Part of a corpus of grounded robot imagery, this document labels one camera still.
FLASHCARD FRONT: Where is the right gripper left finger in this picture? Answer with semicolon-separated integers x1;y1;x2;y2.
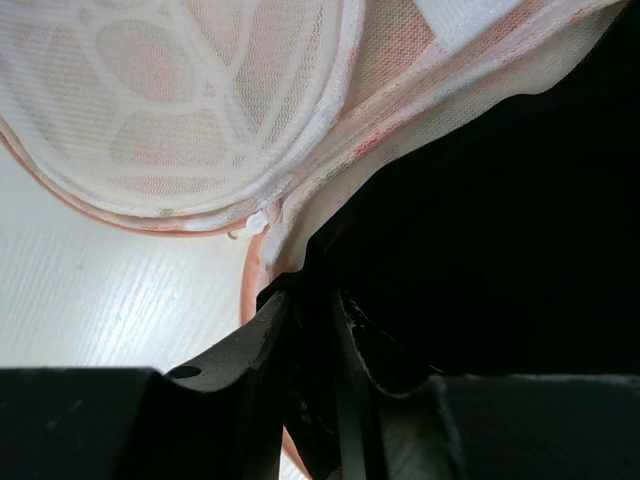
1;293;290;479

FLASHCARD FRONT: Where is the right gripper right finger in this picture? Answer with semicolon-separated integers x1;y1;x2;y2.
332;290;639;479

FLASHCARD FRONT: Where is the black bra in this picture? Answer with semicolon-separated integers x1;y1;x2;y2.
258;1;639;479

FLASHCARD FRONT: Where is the peach floral mesh laundry bag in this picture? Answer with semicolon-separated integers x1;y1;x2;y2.
1;1;631;477

